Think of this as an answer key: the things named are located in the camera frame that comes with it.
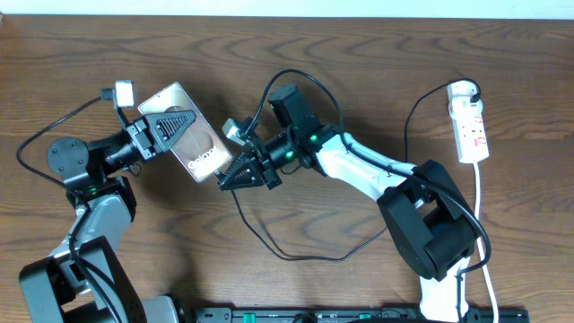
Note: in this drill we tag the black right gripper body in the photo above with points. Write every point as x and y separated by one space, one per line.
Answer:
267 163

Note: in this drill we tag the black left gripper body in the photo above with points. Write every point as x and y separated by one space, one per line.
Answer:
141 139

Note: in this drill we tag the Galaxy S25 Ultra smartphone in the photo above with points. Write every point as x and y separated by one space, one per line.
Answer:
200 150

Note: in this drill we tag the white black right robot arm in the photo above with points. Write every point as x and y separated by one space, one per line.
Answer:
425 214

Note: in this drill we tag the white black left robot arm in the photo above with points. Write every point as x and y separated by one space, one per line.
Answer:
82 280

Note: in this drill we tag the white usb charger adapter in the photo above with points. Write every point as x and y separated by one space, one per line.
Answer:
464 99

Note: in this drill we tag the white power strip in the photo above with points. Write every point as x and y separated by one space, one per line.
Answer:
471 139

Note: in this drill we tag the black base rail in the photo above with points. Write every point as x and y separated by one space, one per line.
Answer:
227 315

